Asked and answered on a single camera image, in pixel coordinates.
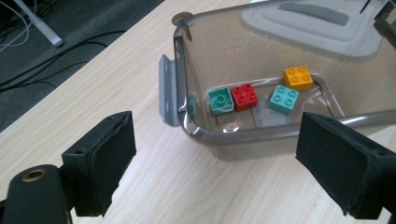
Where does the white box lid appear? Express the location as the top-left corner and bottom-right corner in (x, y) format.
(241, 0), (389, 63)

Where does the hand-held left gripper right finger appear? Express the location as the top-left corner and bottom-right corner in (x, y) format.
(294, 111), (396, 220)

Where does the white metal desk frame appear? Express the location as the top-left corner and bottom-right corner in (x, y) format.
(12, 0), (64, 49)

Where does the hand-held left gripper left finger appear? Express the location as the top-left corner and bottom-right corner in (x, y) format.
(61, 110), (137, 217)

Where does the round table cable hole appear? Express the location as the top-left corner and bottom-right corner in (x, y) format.
(171, 11), (194, 26)

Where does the transparent brown storage box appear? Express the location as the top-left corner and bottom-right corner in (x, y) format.
(158, 0), (396, 162)

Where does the black floor cable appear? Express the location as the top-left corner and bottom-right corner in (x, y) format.
(0, 41), (109, 91)
(0, 30), (127, 87)

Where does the teal green toy brick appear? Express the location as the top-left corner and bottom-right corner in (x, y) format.
(207, 87), (235, 117)

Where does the white floor cable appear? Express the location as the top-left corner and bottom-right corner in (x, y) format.
(0, 12), (32, 52)

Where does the red toy brick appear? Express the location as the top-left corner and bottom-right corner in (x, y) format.
(231, 83), (260, 112)

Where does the light turquoise toy brick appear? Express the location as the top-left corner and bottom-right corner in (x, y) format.
(268, 84), (300, 116)

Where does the orange toy brick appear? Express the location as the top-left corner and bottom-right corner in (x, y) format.
(282, 64), (314, 92)

